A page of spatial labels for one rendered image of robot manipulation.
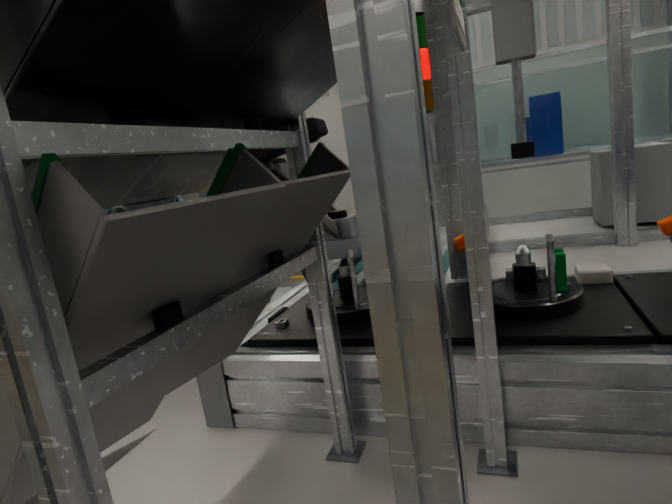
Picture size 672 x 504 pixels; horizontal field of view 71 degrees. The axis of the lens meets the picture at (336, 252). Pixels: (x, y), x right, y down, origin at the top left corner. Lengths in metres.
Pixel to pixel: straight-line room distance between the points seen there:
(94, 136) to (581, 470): 0.52
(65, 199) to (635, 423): 0.54
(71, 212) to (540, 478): 0.48
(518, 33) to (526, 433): 1.31
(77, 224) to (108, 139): 0.07
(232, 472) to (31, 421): 0.39
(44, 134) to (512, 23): 1.53
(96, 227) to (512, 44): 1.54
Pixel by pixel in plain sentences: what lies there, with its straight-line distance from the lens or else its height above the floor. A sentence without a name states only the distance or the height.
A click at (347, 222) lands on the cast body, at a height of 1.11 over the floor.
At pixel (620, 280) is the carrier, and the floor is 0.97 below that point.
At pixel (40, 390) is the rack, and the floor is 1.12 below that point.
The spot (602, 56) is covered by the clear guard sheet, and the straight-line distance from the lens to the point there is 2.03.
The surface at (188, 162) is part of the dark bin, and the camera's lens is 0.45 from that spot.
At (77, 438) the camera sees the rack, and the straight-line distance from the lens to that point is 0.26.
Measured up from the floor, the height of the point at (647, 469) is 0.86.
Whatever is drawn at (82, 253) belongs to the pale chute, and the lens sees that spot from 0.23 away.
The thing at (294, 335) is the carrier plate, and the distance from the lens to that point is 0.67.
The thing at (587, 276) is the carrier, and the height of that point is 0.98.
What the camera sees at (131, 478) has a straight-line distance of 0.68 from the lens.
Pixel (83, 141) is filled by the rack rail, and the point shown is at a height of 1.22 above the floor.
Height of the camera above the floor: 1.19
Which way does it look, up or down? 10 degrees down
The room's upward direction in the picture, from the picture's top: 9 degrees counter-clockwise
